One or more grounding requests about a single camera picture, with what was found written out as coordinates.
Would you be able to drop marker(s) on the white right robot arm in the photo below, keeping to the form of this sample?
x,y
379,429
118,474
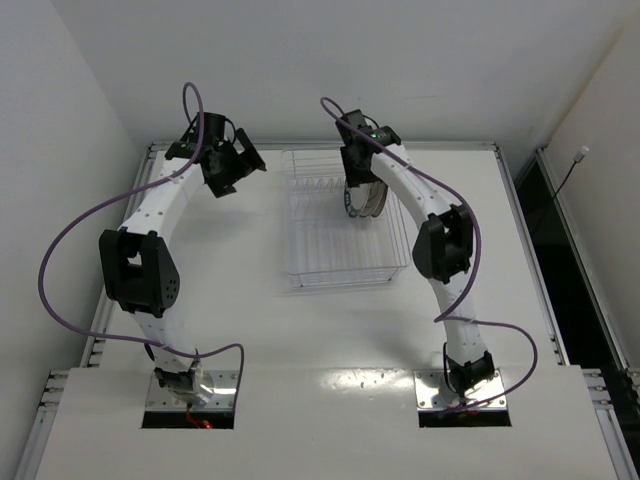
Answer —
x,y
445,246

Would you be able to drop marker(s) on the orange sunburst plate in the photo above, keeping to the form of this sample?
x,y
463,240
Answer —
x,y
382,202

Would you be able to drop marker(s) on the white plate grey rings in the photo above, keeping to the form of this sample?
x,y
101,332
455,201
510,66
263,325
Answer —
x,y
372,202

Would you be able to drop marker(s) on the aluminium frame rail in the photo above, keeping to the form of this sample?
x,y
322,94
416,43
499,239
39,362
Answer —
x,y
581,333

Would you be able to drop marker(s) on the green rimmed white plate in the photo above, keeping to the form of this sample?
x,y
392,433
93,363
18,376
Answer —
x,y
355,199

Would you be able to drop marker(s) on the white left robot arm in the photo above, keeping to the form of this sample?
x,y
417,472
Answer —
x,y
139,272

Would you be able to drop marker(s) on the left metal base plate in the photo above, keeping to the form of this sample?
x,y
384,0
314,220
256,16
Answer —
x,y
216,394

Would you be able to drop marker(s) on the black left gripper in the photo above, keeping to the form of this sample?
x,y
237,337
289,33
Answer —
x,y
232,163

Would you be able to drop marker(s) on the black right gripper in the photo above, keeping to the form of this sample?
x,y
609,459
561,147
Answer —
x,y
360,176

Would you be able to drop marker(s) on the metal base plate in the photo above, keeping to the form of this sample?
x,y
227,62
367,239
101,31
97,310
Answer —
x,y
434,395
216,394

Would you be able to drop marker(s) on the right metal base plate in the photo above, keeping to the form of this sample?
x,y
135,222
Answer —
x,y
434,395

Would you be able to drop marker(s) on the white wire dish rack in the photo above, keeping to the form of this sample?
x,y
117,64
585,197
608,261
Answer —
x,y
325,248

